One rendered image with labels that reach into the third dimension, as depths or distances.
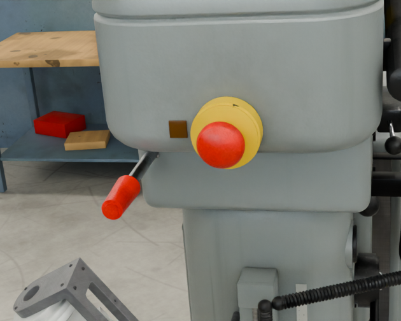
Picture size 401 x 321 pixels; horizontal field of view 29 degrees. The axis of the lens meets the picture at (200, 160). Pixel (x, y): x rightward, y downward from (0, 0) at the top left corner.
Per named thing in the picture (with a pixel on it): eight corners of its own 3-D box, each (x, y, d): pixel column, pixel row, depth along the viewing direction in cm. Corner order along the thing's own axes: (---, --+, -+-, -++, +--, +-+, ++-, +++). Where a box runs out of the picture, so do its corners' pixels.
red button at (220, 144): (244, 173, 64) (241, 127, 62) (195, 172, 65) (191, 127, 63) (249, 158, 67) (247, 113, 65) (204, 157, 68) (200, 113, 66)
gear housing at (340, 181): (373, 218, 79) (374, 124, 75) (140, 212, 84) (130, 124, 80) (375, 111, 109) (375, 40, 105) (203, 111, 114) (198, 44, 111)
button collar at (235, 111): (261, 170, 67) (258, 102, 65) (192, 169, 68) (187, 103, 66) (264, 161, 69) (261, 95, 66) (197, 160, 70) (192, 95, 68)
